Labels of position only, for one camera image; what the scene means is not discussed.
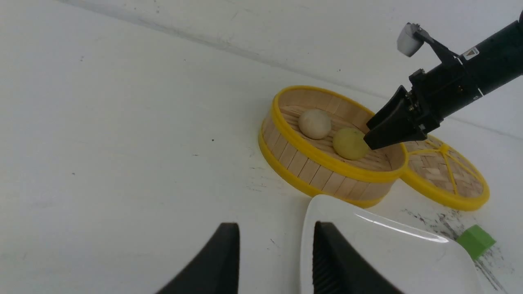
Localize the bamboo steamer basket yellow rim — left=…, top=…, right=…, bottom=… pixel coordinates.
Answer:
left=258, top=85, right=408, bottom=208

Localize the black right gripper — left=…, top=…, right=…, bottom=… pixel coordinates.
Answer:
left=364, top=61, right=483, bottom=149

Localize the yellow steamed bun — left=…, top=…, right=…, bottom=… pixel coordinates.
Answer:
left=332, top=128, right=370, bottom=160

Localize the white square plate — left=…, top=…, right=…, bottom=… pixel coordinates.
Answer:
left=299, top=195, right=484, bottom=294

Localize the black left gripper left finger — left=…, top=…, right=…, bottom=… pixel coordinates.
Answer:
left=157, top=222, right=240, bottom=294

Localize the woven bamboo steamer lid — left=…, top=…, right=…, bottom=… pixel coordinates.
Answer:
left=401, top=136, right=491, bottom=212

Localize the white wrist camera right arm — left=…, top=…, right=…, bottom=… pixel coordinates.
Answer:
left=396, top=22, right=424, bottom=58

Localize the white steamed bun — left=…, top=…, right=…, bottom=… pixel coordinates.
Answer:
left=298, top=109, right=332, bottom=140

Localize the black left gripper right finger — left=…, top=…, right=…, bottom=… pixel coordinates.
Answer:
left=313, top=221, right=402, bottom=294

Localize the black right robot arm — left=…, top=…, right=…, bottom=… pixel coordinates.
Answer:
left=364, top=18, right=523, bottom=149

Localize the green cube block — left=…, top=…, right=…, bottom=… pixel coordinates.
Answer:
left=456, top=225, right=496, bottom=261

